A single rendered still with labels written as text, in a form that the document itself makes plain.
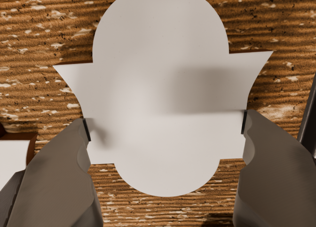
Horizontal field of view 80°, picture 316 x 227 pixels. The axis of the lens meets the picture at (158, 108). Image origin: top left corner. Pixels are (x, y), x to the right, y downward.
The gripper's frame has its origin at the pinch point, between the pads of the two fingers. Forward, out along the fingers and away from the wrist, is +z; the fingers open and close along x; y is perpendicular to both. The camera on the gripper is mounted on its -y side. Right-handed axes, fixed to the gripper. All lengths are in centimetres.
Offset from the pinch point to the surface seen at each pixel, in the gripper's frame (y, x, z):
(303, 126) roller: 3.2, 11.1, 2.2
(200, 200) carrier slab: 9.1, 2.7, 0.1
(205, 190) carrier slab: 7.8, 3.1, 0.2
